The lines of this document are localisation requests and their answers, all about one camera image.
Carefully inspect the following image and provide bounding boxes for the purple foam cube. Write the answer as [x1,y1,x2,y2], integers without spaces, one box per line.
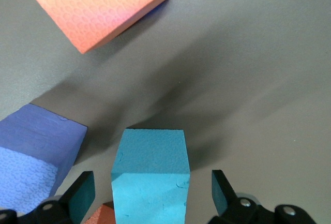
[0,103,88,214]

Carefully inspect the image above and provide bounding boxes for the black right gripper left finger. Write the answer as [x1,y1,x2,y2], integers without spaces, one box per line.
[0,171,96,224]

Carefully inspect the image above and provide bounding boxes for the orange foam cube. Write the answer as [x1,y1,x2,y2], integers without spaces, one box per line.
[84,202,116,224]
[15,0,174,55]

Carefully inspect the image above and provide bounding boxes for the cyan foam cube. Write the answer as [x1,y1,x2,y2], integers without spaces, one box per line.
[110,128,191,224]

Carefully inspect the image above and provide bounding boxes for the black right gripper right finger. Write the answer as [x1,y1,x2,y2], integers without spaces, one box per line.
[208,169,318,224]

